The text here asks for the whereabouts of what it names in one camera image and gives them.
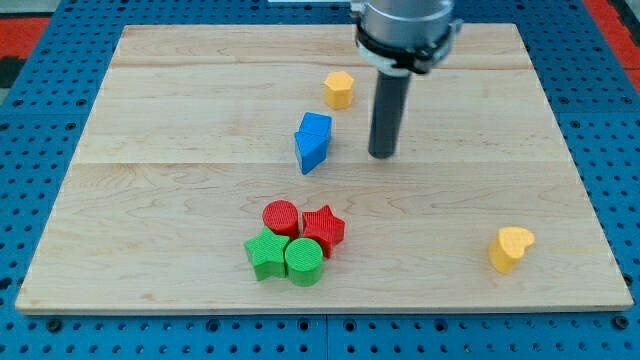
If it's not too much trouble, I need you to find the blue triangle block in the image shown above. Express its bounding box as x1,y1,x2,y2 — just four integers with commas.
294,132,329,175

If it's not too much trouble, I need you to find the yellow hexagon block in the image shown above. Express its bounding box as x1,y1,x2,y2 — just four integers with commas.
324,71,355,110

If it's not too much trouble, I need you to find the red star block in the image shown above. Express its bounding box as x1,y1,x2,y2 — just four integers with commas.
302,205,346,258

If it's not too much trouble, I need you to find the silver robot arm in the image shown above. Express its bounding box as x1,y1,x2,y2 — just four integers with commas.
350,0,463,159

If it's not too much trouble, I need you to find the blue cube block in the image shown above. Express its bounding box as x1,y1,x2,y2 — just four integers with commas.
298,112,332,140

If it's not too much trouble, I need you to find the yellow heart block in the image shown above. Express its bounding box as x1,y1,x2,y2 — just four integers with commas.
488,226,535,274

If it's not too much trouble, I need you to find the green star block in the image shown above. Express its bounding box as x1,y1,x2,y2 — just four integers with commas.
244,226,290,281

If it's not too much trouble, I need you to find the green cylinder block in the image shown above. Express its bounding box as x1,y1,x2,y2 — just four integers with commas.
285,238,323,287

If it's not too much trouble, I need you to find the red cylinder block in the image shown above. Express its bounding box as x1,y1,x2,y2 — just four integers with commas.
262,200,299,240

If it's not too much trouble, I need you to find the light wooden board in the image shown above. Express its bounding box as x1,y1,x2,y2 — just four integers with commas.
15,24,633,315

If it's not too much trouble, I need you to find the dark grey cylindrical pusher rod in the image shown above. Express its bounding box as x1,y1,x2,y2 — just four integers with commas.
368,72,411,159

